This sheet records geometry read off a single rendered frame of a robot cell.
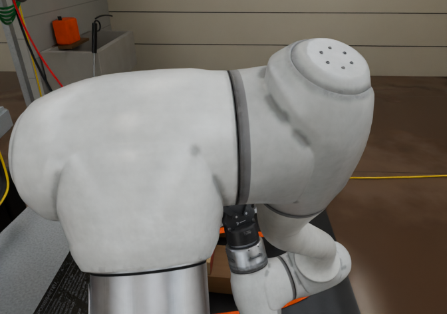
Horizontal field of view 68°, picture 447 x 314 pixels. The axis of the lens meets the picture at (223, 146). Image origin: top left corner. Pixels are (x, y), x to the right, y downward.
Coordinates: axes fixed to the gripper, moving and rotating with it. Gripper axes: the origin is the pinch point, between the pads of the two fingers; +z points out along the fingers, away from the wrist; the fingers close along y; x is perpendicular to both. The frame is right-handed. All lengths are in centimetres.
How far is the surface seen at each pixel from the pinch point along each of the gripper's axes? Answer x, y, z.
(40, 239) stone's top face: 63, 45, -19
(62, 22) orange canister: 332, -2, 147
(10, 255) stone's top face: 60, 54, -20
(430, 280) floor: 60, -141, -114
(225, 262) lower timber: 106, -35, -73
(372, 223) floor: 105, -153, -91
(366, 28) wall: 309, -438, 93
